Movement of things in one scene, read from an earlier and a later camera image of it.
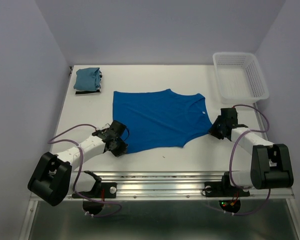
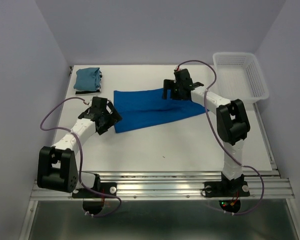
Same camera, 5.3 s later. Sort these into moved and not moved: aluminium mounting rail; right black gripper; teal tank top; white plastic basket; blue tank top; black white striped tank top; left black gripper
Moved: right black gripper; blue tank top; left black gripper
Not moved: teal tank top; black white striped tank top; white plastic basket; aluminium mounting rail
